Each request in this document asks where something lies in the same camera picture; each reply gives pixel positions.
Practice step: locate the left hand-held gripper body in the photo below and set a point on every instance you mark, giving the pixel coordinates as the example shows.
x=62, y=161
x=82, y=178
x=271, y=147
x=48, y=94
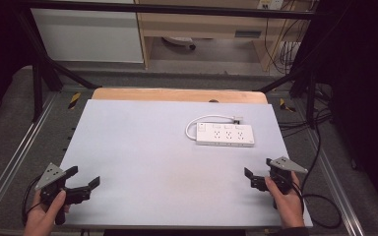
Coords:
x=50, y=175

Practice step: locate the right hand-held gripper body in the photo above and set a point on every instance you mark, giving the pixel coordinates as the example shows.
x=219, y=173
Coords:
x=283, y=170

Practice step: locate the person's right hand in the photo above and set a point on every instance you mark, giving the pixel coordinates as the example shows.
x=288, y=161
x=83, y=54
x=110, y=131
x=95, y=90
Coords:
x=287, y=203

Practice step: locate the person's left hand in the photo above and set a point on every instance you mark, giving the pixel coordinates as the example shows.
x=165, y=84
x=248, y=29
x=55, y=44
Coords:
x=42, y=216

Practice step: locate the white power strip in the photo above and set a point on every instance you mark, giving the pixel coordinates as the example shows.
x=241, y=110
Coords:
x=224, y=134

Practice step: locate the white power plug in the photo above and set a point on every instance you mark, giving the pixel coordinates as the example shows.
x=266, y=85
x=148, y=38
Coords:
x=238, y=119

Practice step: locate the yellow black tape strip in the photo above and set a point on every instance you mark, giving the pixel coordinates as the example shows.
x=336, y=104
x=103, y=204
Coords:
x=286, y=105
x=74, y=100

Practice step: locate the light grey table mat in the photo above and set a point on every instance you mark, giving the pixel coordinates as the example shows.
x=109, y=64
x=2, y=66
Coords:
x=151, y=164

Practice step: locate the black curtain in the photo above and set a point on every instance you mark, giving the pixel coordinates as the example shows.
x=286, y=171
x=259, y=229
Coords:
x=0, y=49
x=364, y=98

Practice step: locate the wooden table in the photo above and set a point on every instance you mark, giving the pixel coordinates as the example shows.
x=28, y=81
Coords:
x=164, y=95

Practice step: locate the white cabinet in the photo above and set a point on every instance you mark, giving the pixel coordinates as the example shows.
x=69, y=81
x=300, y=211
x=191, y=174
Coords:
x=85, y=36

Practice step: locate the white chair base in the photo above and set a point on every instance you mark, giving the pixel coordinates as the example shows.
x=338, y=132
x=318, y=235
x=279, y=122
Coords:
x=180, y=41

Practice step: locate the light wooden desk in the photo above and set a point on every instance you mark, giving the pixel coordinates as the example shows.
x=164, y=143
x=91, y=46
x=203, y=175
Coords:
x=203, y=28

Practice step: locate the aluminium rail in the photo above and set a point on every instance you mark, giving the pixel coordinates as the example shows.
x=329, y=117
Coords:
x=16, y=154
x=334, y=183

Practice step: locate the white wall socket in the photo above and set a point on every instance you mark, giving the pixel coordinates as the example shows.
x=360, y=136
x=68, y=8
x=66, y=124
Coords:
x=270, y=4

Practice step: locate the black metal frame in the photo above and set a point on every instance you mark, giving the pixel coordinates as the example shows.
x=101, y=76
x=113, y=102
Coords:
x=164, y=8

